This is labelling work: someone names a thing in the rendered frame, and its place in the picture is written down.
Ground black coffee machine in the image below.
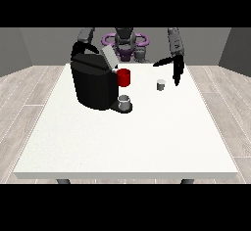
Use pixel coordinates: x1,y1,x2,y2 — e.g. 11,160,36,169
70,52,133,115

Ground grey robot trunk purple rings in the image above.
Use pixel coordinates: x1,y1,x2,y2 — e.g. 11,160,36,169
101,27,151,64

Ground small grey cup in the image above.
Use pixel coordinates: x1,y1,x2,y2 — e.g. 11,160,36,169
118,94,131,111

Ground pale grey machine lid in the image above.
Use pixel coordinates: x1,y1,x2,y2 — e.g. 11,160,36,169
100,44,120,69

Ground red pod holder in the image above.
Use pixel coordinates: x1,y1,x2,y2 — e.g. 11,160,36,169
117,68,131,88

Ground small grey coffee pod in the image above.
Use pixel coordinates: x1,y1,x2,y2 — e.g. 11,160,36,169
156,78,167,92

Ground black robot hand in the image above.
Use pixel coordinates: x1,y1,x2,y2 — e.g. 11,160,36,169
152,54,185,87
71,40,100,61

